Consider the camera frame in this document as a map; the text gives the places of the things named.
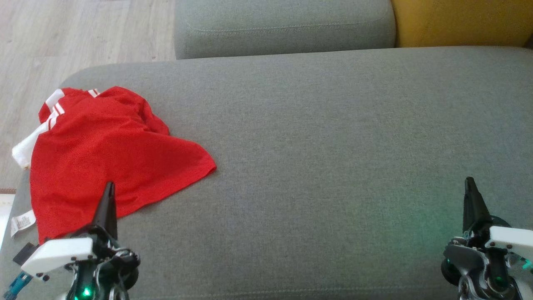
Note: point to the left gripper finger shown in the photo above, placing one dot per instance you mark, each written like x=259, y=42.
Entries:
x=108, y=212

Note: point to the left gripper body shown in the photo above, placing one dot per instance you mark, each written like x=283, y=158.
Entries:
x=108, y=266

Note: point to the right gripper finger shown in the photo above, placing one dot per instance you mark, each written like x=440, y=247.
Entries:
x=474, y=206

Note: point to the red and white sports jersey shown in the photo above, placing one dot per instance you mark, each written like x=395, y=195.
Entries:
x=104, y=158

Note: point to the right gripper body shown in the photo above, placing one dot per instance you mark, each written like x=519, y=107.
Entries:
x=470, y=262

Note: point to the large grey sofa ottoman cushion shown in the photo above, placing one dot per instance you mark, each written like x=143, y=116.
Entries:
x=333, y=166

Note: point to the grey sofa seat cushion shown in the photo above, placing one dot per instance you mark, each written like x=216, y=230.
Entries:
x=283, y=29

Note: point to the yellow sofa backrest cushion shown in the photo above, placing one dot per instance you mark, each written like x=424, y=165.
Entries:
x=458, y=21

